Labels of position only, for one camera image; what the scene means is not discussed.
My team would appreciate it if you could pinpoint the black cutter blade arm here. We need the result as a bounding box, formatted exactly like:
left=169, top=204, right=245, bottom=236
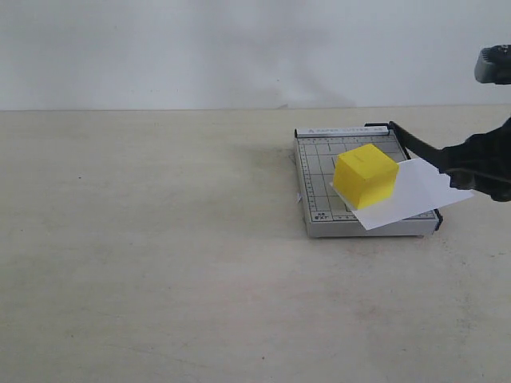
left=366, top=120, right=511, bottom=203

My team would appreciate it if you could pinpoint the white paper sheet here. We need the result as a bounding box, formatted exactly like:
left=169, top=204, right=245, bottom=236
left=334, top=159, right=473, bottom=230

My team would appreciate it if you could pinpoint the yellow cube block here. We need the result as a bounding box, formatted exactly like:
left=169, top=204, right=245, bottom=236
left=332, top=144, right=399, bottom=211

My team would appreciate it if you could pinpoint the grey paper cutter base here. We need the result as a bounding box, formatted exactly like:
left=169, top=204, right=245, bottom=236
left=294, top=123, right=443, bottom=238

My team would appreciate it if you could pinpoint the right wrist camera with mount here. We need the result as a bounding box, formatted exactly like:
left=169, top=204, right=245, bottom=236
left=474, top=45, right=510, bottom=85

